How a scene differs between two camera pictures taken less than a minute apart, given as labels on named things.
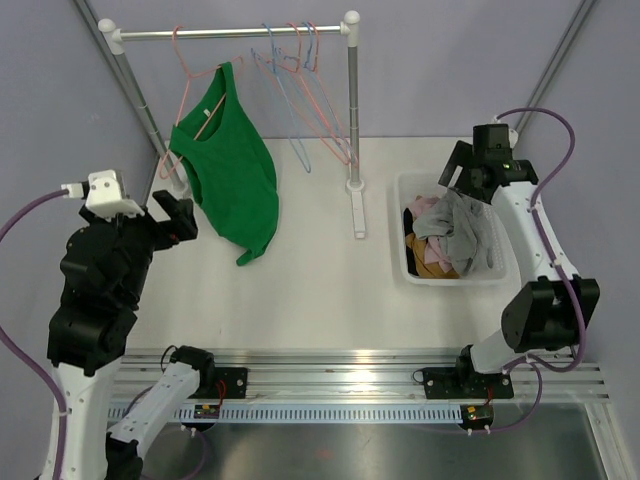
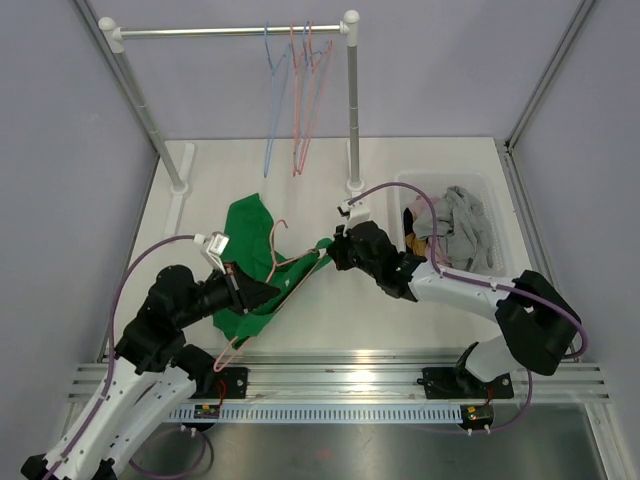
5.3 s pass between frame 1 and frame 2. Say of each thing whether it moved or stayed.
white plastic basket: stayed
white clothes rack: stayed
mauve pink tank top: stayed
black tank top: stayed
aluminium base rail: stayed
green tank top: moved
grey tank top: stayed
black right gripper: moved
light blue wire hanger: moved
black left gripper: moved
